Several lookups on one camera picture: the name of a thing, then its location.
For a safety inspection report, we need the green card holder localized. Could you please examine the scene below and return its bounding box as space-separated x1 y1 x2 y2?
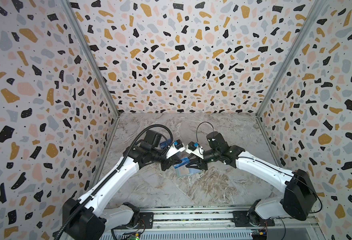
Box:
175 166 202 177

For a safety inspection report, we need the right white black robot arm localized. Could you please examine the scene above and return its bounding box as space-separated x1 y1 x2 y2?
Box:
186 131 318 227

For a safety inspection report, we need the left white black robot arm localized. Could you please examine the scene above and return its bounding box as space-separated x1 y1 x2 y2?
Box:
54 124 185 240

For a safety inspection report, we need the dark blue credit card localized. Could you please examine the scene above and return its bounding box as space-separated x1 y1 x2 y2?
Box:
160 140 171 149

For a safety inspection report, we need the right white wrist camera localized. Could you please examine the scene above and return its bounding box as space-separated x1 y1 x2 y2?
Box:
185 142 204 159

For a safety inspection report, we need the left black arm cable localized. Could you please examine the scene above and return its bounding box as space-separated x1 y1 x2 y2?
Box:
53 124 174 240

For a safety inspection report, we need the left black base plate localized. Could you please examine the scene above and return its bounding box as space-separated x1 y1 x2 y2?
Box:
115 212 154 230

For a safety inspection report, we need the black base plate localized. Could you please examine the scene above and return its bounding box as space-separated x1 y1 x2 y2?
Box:
115 212 154 230
232 211 275 227

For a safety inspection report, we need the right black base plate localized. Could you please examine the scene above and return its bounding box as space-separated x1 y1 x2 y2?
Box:
232 211 275 227

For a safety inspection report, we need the aluminium rail frame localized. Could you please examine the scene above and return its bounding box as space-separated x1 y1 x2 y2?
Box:
101 206 325 240

